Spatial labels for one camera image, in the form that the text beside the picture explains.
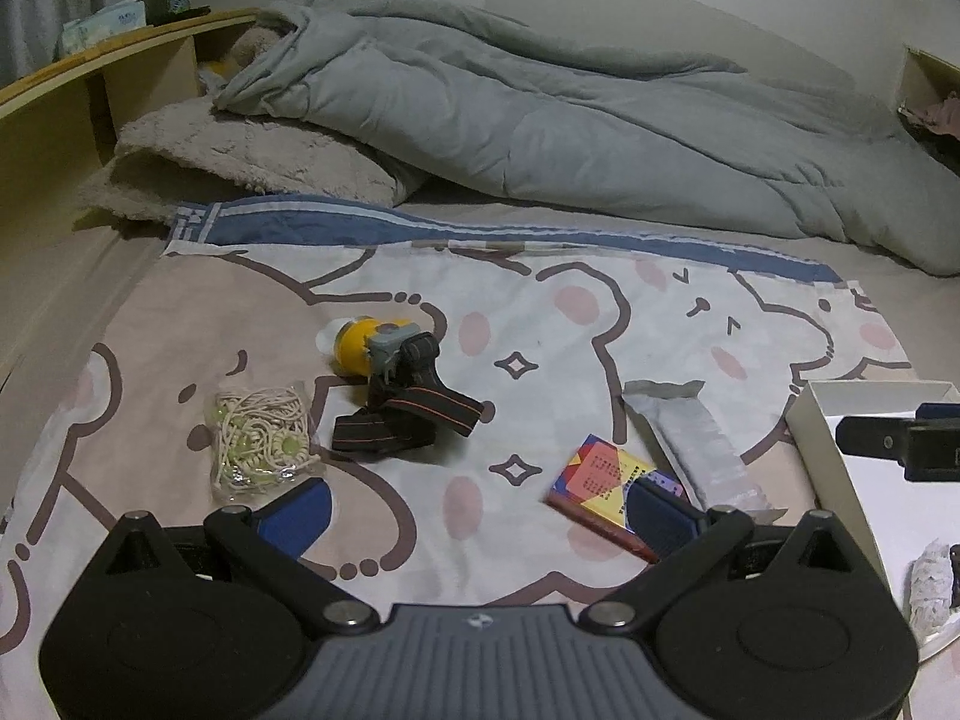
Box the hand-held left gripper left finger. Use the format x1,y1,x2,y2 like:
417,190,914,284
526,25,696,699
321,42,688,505
96,478,381,635

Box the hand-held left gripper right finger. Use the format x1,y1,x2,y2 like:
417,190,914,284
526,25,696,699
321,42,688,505
586,479,875,635

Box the white cardboard box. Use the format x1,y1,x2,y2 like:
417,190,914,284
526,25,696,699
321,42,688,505
784,379,960,665

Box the colourful card box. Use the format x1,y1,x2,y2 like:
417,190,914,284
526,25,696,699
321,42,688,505
544,433,695,564

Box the grey plastic packet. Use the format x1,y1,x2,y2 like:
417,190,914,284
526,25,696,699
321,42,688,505
622,378,785,523

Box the clear bag of beaded cords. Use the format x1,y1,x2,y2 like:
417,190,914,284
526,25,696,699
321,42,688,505
203,380,324,500

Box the white cloth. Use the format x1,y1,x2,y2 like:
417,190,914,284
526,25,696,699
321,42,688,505
909,539,956,633

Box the yellow headlamp with dark strap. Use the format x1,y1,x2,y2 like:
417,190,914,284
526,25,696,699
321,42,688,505
314,312,485,461

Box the cartoon bear printed blanket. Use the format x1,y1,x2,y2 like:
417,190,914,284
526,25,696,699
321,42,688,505
0,193,928,720

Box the pink clothes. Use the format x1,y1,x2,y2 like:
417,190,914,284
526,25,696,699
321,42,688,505
899,89,960,133

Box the cartoon printed cloth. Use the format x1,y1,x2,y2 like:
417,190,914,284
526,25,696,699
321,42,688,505
0,178,960,720

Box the beige fleecy pillow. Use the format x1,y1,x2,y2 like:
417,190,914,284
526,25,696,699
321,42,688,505
78,100,429,223

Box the grey quilt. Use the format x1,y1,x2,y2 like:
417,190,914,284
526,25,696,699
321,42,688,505
211,0,960,277

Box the wooden bedside shelf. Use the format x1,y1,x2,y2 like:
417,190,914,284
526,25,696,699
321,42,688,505
0,7,260,242

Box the beige plush toy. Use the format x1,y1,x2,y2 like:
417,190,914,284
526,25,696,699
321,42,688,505
228,20,290,73

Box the dark tray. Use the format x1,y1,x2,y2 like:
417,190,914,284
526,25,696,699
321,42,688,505
145,5,215,28

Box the tissue pack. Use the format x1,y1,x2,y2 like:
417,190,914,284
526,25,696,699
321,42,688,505
58,0,148,58

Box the grey curtain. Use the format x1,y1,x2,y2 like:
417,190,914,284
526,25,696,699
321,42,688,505
0,0,129,84

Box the wooden wall shelf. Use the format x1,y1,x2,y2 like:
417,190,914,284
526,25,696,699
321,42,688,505
899,46,960,144

